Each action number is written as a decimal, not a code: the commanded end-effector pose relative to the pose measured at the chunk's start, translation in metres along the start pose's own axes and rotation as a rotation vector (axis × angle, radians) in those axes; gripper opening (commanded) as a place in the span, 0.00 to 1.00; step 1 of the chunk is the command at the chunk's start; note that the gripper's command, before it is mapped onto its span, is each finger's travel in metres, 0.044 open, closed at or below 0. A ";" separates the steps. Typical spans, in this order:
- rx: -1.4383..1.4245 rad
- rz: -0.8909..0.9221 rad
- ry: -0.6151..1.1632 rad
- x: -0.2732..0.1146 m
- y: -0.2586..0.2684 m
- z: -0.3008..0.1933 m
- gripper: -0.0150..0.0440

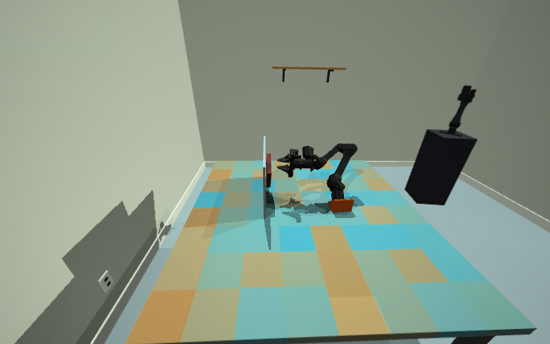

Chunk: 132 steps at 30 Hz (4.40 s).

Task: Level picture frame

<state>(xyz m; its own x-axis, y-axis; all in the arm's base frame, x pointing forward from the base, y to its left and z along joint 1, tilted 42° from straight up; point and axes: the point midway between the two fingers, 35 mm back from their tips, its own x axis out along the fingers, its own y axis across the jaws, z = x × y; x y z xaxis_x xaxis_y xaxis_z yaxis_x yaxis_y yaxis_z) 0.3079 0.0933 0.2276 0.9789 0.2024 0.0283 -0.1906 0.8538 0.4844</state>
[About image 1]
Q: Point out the dark red wooden picture frame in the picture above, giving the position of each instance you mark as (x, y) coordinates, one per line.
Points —
(268, 171)

